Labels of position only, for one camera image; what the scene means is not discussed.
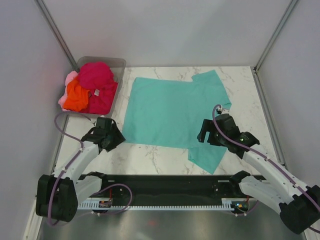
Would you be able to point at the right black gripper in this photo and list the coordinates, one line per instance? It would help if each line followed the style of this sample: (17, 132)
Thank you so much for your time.
(207, 124)

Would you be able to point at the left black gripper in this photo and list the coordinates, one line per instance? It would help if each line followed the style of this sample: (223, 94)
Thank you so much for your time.
(118, 138)

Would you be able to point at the teal t shirt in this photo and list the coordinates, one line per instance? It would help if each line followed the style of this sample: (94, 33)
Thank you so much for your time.
(170, 113)

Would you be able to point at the clear plastic bin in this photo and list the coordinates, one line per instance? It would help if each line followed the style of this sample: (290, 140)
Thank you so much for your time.
(117, 66)

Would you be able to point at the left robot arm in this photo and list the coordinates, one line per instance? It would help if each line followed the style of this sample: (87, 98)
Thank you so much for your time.
(60, 193)

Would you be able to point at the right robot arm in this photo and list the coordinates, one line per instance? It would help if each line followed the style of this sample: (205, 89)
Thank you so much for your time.
(296, 203)

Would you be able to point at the orange t shirt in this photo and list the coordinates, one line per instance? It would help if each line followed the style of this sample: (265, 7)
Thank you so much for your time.
(77, 98)

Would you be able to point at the magenta t shirt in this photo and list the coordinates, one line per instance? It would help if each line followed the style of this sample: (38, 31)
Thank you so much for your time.
(98, 79)

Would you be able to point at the light pink t shirt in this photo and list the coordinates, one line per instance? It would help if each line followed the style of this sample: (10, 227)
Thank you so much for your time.
(68, 79)

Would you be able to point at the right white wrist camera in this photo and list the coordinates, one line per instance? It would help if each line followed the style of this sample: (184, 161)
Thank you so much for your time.
(221, 110)

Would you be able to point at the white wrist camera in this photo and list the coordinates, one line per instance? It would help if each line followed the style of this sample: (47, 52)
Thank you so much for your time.
(221, 110)
(93, 121)

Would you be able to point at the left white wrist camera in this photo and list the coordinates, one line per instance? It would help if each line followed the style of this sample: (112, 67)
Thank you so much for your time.
(93, 121)

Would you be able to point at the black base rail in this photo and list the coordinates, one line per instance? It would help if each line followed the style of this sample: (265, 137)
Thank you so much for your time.
(168, 190)

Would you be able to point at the white slotted cable duct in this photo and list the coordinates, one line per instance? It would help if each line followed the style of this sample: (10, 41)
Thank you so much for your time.
(98, 205)

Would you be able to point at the right aluminium frame post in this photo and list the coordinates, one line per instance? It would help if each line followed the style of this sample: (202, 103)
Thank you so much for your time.
(275, 34)

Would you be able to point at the aluminium frame post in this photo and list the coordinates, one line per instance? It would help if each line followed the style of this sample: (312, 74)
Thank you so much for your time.
(275, 34)
(56, 32)

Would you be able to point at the left aluminium frame post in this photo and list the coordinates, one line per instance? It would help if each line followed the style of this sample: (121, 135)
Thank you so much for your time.
(56, 32)

